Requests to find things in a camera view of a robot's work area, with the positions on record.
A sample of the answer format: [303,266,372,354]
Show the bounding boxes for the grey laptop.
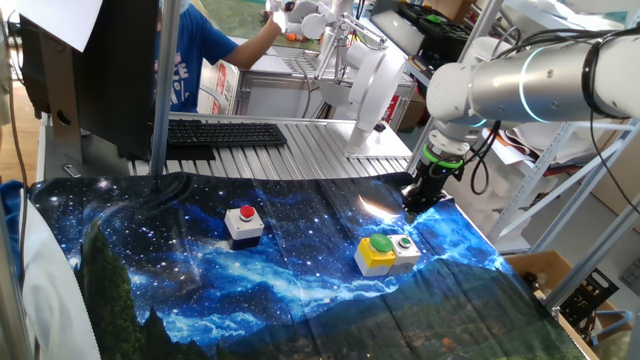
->
[369,8,426,57]

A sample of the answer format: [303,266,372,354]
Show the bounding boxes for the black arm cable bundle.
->
[467,24,640,216]

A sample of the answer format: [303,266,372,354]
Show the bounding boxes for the small green button white box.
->
[387,233,423,276]

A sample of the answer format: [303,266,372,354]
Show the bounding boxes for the stack of papers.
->
[482,119,601,166]

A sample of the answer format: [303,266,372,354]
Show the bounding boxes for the black computer monitor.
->
[72,0,160,161]

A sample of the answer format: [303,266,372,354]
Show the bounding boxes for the aluminium background table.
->
[232,37,417,121]

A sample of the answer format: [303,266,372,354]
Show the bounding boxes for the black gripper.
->
[401,162,459,220]

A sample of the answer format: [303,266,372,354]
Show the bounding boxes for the black keyboard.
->
[167,119,289,148]

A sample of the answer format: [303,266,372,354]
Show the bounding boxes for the white carton red print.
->
[197,59,241,116]

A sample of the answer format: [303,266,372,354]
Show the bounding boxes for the starry night landscape tablecloth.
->
[27,171,589,360]

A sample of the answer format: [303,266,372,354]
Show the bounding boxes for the white foam packing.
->
[444,164,559,231]

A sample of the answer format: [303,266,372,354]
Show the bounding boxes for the vertical aluminium pole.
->
[149,0,182,176]

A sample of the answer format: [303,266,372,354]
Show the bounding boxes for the black plastic tray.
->
[398,1,471,64]

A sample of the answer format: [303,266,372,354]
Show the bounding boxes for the person in blue shirt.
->
[153,2,240,114]

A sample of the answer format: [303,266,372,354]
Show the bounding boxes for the blue fabric piece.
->
[0,179,31,266]

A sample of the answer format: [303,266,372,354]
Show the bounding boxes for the white paper sheet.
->
[4,0,104,53]

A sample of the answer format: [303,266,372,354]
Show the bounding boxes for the small brown carton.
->
[397,92,427,132]

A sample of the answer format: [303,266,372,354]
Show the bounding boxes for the silver mounting plate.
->
[324,119,414,160]

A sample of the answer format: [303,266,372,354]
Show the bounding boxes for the white cloth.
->
[19,199,101,360]

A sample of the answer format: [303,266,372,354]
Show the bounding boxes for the green mushroom button yellow box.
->
[353,232,398,278]

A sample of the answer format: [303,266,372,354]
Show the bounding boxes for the white handheld robot device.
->
[264,0,329,41]

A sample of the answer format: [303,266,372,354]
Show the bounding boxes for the bare person forearm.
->
[224,17,284,70]

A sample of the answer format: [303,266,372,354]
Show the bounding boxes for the light blue handle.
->
[589,309,635,347]

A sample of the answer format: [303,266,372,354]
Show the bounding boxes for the black metal bracket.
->
[559,267,620,327]

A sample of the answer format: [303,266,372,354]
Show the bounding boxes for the red button white box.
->
[223,204,265,251]

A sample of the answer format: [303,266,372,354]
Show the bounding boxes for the large open cardboard box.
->
[507,249,624,360]

